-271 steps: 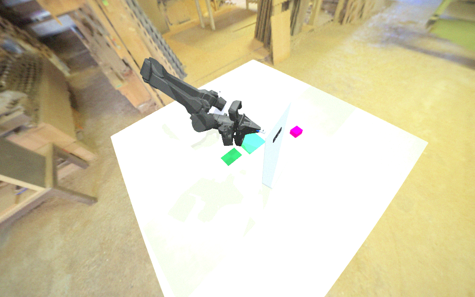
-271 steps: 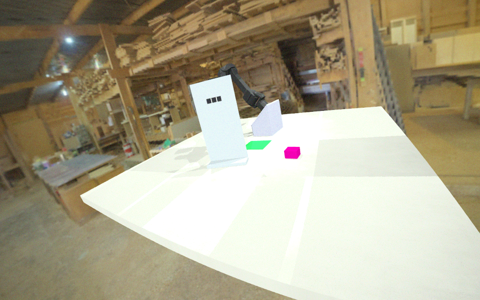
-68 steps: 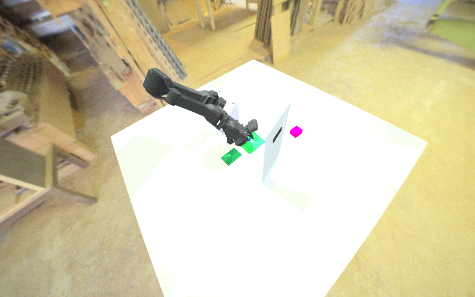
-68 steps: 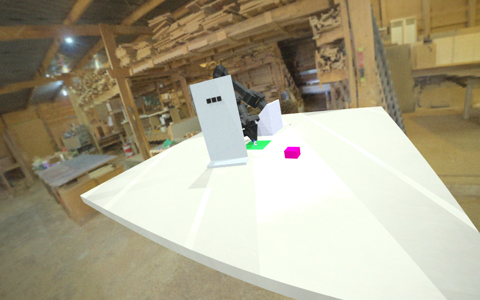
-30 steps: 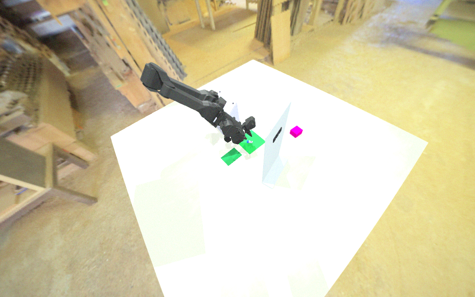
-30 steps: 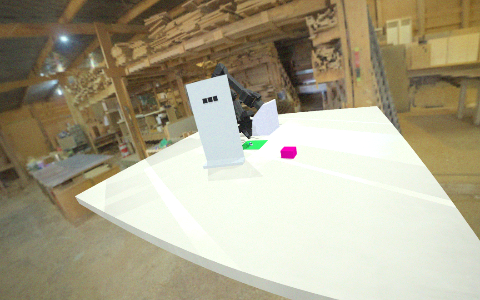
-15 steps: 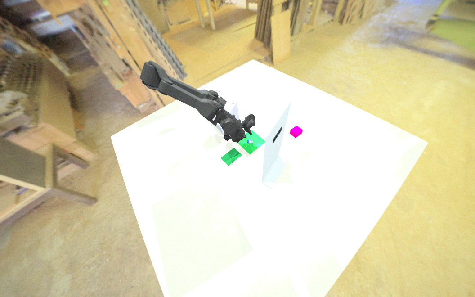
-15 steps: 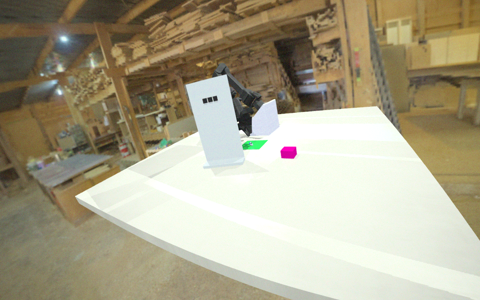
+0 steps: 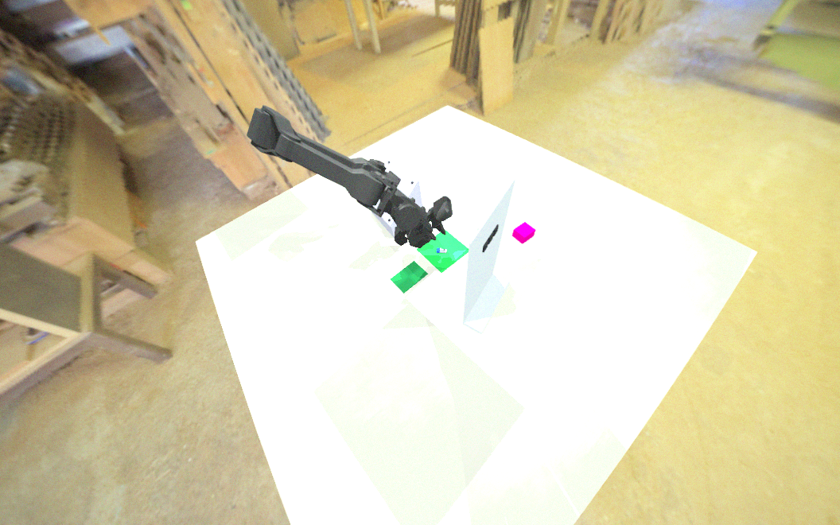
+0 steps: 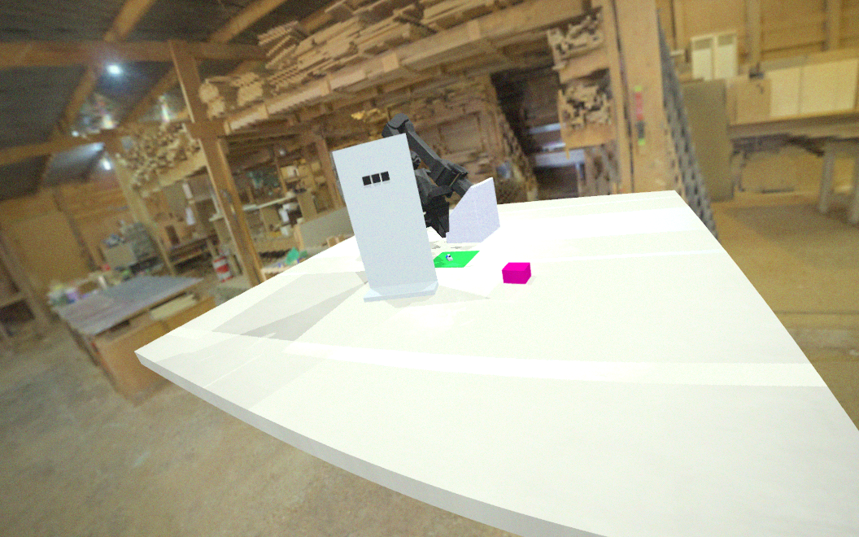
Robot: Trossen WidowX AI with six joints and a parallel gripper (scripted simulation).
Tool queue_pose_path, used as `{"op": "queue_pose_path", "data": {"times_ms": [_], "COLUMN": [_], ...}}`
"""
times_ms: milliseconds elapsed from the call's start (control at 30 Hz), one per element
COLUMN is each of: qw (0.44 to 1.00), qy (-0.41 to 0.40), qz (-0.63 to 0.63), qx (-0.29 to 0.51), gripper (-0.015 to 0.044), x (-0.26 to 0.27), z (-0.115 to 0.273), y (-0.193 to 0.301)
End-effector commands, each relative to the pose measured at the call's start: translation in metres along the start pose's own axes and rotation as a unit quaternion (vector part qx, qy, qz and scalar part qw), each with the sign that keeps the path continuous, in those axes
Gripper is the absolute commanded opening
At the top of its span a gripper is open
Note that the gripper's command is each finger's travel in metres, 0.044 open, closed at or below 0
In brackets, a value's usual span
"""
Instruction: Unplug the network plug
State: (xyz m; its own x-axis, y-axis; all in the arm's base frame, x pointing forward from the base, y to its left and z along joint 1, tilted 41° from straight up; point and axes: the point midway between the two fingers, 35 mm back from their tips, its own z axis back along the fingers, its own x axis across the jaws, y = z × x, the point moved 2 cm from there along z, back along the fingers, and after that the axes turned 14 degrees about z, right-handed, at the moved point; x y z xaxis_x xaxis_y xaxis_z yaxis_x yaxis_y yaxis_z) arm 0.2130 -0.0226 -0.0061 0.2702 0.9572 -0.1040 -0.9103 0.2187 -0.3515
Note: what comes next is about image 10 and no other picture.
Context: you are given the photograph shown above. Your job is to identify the magenta block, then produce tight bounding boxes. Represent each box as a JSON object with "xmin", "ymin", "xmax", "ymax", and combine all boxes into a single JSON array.
[{"xmin": 502, "ymin": 262, "xmax": 532, "ymax": 284}]

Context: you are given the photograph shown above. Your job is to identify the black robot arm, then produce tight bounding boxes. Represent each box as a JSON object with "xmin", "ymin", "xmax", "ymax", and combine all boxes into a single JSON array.
[{"xmin": 382, "ymin": 112, "xmax": 473, "ymax": 198}]

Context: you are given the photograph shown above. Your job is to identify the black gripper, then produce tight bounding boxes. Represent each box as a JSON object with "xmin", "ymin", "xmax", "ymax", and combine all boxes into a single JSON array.
[{"xmin": 417, "ymin": 181, "xmax": 453, "ymax": 238}]

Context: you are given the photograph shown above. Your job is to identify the green square mat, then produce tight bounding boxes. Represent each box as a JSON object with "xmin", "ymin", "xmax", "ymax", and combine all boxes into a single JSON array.
[{"xmin": 434, "ymin": 251, "xmax": 479, "ymax": 268}]

